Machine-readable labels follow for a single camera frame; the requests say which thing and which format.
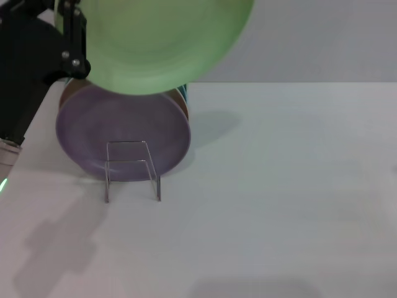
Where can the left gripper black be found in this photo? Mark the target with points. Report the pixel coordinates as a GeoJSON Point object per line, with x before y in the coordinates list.
{"type": "Point", "coordinates": [24, 77]}

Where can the light green plate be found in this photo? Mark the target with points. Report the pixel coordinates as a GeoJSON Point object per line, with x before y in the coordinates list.
{"type": "Point", "coordinates": [155, 43]}

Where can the beige plate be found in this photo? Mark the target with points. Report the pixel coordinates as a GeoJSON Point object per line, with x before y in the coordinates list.
{"type": "Point", "coordinates": [73, 90]}

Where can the lilac purple plate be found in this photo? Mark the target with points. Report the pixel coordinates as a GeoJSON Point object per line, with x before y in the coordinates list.
{"type": "Point", "coordinates": [93, 130]}

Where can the teal plate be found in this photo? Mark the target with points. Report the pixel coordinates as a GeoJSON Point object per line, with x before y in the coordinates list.
{"type": "Point", "coordinates": [184, 93]}

